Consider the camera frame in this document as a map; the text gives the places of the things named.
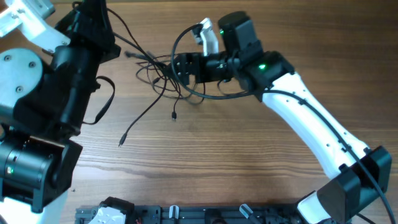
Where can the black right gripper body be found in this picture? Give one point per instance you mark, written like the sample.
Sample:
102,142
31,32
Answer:
183,69

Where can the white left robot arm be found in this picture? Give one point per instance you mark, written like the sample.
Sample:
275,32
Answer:
43,105

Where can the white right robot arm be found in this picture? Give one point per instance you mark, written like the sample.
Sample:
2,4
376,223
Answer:
357,174

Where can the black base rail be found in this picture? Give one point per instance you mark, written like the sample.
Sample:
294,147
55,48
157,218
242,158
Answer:
116,210

